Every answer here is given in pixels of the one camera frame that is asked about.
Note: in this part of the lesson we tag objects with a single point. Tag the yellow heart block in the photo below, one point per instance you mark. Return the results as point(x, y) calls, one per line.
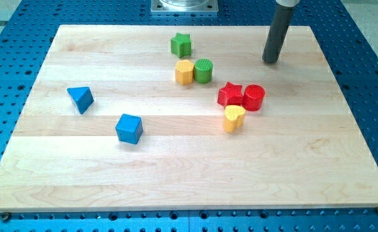
point(234, 117)

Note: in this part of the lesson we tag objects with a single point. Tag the blue perforated table plate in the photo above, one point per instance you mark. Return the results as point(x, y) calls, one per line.
point(347, 33)

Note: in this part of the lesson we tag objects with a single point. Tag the yellow hexagon block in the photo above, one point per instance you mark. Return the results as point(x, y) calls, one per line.
point(184, 72)

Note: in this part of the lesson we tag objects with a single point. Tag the red star block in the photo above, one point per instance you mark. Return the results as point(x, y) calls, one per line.
point(230, 94)

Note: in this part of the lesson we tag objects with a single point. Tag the light wooden board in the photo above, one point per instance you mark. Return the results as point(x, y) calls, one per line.
point(301, 149)

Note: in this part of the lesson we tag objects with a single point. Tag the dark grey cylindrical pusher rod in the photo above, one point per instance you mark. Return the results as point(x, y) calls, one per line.
point(277, 33)

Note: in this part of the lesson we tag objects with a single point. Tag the blue triangle block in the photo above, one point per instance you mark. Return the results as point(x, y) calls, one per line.
point(82, 98)

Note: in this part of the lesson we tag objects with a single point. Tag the blue cube block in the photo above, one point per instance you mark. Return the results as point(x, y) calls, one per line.
point(129, 128)

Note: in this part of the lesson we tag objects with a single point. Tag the left board corner screw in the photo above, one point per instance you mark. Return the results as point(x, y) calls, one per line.
point(5, 217)

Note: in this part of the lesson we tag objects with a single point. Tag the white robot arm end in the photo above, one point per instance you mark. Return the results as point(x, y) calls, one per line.
point(288, 3)

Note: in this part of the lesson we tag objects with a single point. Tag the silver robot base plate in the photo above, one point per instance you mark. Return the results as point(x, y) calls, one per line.
point(184, 6)

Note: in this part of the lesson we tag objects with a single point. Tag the red cylinder block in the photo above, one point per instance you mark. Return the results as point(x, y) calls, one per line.
point(253, 97)

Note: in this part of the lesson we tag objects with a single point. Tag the green star block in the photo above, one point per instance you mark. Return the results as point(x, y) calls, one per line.
point(181, 45)

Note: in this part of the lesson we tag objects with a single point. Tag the green cylinder block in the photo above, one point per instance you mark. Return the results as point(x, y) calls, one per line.
point(203, 70)

